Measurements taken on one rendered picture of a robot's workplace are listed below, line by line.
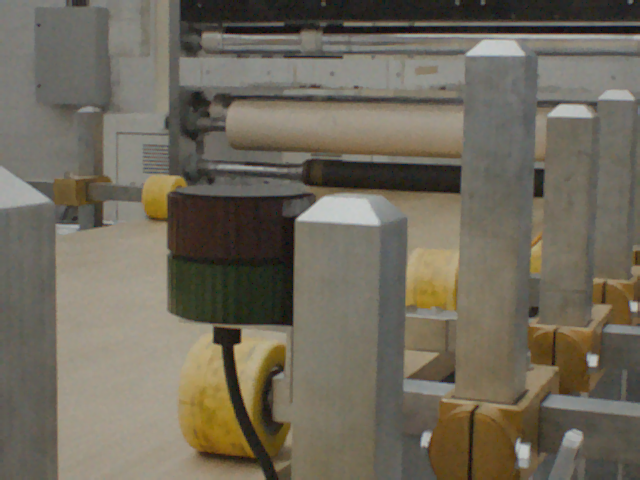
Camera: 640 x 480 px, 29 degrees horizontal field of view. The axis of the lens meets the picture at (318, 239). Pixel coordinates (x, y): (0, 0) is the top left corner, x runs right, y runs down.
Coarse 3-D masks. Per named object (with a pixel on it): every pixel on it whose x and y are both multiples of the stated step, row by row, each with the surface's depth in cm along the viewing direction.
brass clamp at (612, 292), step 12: (636, 276) 119; (600, 288) 115; (612, 288) 115; (624, 288) 116; (636, 288) 118; (600, 300) 115; (612, 300) 115; (624, 300) 114; (636, 300) 119; (624, 312) 115; (636, 312) 115; (624, 324) 115; (636, 324) 120
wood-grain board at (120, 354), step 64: (320, 192) 287; (64, 256) 176; (128, 256) 177; (64, 320) 129; (128, 320) 130; (64, 384) 102; (128, 384) 102; (64, 448) 84; (128, 448) 84; (192, 448) 85
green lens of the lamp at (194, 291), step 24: (168, 264) 49; (192, 264) 48; (288, 264) 48; (168, 288) 49; (192, 288) 48; (216, 288) 47; (240, 288) 47; (264, 288) 47; (288, 288) 48; (192, 312) 48; (216, 312) 47; (240, 312) 47; (264, 312) 47; (288, 312) 48
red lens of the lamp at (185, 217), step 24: (168, 216) 49; (192, 216) 47; (216, 216) 47; (240, 216) 47; (264, 216) 47; (288, 216) 47; (168, 240) 49; (192, 240) 47; (216, 240) 47; (240, 240) 47; (264, 240) 47; (288, 240) 48
